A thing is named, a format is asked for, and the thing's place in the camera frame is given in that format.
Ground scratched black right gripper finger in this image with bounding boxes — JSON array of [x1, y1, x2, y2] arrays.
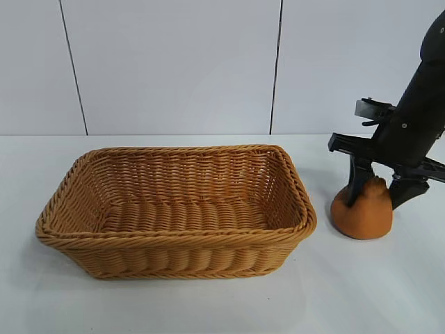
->
[[388, 177, 428, 212]]

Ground tan woven wicker basket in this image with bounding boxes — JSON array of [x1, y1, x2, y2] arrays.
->
[[34, 144, 318, 281]]

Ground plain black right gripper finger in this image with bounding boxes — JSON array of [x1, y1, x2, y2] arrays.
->
[[343, 158, 375, 209]]

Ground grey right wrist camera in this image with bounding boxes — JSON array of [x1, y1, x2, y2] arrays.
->
[[354, 98, 397, 127]]

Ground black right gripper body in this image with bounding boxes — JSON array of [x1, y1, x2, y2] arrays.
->
[[328, 61, 445, 184]]

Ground orange round bread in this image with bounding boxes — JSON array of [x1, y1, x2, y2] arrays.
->
[[330, 176, 394, 240]]

